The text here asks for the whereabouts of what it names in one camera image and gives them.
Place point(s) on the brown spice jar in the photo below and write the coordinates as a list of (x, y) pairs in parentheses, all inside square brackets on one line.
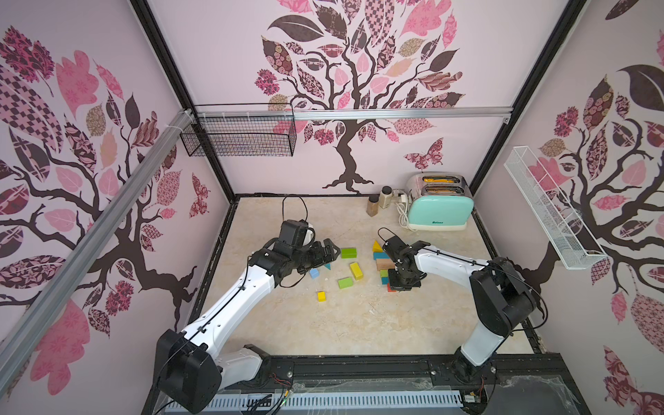
[(372, 208)]

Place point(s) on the black wire basket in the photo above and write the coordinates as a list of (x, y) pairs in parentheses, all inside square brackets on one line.
[(242, 130)]

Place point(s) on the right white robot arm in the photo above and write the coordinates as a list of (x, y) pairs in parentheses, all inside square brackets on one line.
[(503, 300)]

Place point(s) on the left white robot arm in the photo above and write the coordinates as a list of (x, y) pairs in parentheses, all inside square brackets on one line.
[(223, 327)]

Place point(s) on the mint green toaster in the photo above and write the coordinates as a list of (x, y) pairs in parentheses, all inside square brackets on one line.
[(438, 202)]

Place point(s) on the aluminium rail left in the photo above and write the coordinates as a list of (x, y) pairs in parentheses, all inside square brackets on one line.
[(20, 343)]

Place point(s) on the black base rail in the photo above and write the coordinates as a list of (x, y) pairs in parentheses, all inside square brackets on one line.
[(434, 367)]

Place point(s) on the pale spice jar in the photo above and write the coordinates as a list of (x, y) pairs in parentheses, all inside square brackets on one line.
[(385, 197)]

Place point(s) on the white wire shelf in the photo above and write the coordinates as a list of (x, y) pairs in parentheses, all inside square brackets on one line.
[(574, 243)]

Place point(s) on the white cable duct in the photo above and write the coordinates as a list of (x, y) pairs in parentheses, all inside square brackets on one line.
[(324, 402)]

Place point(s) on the aluminium rail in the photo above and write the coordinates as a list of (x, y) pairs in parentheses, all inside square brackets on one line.
[(20, 343), (350, 114)]

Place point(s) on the aluminium rail back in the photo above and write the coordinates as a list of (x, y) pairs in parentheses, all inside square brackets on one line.
[(350, 114)]

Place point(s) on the yellow rectangular block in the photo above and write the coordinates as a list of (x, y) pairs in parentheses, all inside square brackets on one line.
[(356, 271)]

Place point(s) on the natural wood block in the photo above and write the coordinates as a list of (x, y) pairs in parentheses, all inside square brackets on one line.
[(384, 261), (382, 267)]

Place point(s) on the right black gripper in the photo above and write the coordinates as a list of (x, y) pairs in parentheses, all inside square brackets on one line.
[(403, 254)]

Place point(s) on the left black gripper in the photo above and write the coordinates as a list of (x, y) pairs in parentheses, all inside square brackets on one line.
[(318, 258)]

